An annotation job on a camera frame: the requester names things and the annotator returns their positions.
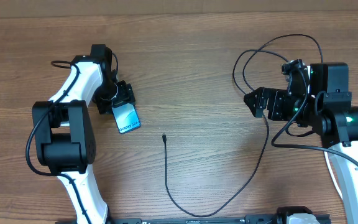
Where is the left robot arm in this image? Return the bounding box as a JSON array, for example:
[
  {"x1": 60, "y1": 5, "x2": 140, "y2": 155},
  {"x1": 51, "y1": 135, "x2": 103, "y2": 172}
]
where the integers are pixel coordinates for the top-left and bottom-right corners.
[{"x1": 25, "y1": 44, "x2": 141, "y2": 223}]

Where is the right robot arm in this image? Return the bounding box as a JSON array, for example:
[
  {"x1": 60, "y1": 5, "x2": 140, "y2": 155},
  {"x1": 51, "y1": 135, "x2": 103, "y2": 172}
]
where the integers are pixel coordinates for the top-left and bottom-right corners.
[{"x1": 244, "y1": 60, "x2": 358, "y2": 223}]

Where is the black USB charging cable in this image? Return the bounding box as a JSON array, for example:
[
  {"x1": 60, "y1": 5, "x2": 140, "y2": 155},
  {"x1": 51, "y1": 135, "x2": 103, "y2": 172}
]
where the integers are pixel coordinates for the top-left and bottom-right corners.
[{"x1": 162, "y1": 34, "x2": 324, "y2": 218}]

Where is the Samsung Galaxy smartphone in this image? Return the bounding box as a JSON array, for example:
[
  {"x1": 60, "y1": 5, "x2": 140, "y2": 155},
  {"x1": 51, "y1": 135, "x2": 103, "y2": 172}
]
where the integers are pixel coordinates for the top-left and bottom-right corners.
[{"x1": 112, "y1": 103, "x2": 141, "y2": 134}]

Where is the white power strip cord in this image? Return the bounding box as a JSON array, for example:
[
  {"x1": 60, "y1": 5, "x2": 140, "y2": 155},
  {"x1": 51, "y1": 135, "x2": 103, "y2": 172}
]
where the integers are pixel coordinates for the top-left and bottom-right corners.
[{"x1": 323, "y1": 149, "x2": 344, "y2": 200}]

